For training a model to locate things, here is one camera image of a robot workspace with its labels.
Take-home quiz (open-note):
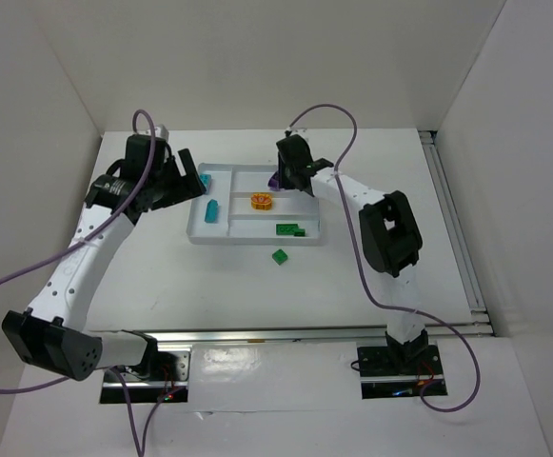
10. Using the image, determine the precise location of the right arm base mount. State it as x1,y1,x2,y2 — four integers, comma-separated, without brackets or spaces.
350,345,447,400

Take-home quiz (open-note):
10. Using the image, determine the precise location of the white compartment tray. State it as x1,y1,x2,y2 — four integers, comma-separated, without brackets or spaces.
187,163,321,246

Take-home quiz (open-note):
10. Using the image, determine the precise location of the aluminium side rail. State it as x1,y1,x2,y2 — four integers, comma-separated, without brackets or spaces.
418,130,492,327

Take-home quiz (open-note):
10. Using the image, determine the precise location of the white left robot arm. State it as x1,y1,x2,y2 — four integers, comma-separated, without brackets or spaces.
2,125,205,381

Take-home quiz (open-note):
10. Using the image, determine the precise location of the green long lego brick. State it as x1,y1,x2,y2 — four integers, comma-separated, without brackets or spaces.
276,224,299,236

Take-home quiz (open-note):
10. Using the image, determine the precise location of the yellow butterfly lego brick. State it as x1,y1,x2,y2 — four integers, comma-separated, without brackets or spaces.
250,192,273,211

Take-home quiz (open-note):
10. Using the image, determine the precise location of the green square lego brick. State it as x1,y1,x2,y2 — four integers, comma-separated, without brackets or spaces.
271,248,288,266

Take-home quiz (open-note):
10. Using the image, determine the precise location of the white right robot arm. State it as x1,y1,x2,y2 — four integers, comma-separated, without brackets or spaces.
276,131,428,369

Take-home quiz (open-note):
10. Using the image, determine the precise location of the purple curved lego brick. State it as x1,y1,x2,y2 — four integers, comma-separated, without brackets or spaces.
267,172,281,191

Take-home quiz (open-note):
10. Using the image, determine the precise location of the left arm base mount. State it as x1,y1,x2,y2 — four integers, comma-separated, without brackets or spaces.
114,348,191,405

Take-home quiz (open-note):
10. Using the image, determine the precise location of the teal curved lego brick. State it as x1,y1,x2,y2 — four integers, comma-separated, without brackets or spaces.
199,173,212,194

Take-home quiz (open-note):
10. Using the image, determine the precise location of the teal long lego brick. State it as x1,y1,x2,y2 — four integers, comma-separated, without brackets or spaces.
205,199,219,224

